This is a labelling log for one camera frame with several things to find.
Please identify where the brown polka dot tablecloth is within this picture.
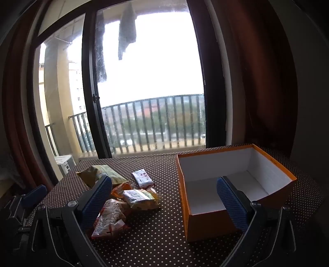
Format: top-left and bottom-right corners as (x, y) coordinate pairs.
(24, 145), (326, 267)

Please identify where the dark red curtain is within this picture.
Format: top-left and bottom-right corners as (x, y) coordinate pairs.
(0, 0), (61, 190)
(211, 0), (299, 154)

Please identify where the burger gummy candy packet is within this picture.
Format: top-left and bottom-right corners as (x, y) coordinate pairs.
(123, 189), (161, 209)

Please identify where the white air conditioner unit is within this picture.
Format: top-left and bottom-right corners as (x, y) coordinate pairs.
(54, 154), (77, 177)

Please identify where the white and red snack packet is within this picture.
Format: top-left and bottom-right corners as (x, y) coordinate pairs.
(132, 170), (155, 188)

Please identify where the black window frame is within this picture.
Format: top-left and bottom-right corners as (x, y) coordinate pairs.
(27, 0), (227, 185)

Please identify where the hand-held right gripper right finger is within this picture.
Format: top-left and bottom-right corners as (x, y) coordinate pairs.
(217, 176), (296, 267)

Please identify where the hanging dark towel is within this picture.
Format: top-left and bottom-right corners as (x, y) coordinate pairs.
(95, 12), (108, 83)

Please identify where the orange white patterned snack bag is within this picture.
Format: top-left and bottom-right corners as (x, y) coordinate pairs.
(91, 199), (130, 240)

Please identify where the balcony railing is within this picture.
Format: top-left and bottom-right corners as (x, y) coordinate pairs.
(45, 94), (206, 154)

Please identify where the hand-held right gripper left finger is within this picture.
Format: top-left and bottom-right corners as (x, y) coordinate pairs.
(26, 175), (114, 267)

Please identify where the green yellow chip bag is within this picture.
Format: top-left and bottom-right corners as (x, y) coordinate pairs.
(76, 165), (129, 188)

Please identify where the orange cardboard box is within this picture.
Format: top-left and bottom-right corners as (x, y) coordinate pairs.
(175, 144), (297, 243)

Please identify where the small orange snack packet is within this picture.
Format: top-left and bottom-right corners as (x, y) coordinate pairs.
(110, 182), (137, 199)

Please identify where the hanging grey cloth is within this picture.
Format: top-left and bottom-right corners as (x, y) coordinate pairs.
(118, 2), (137, 61)

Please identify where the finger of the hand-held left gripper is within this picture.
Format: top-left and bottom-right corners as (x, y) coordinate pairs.
(21, 185), (48, 207)

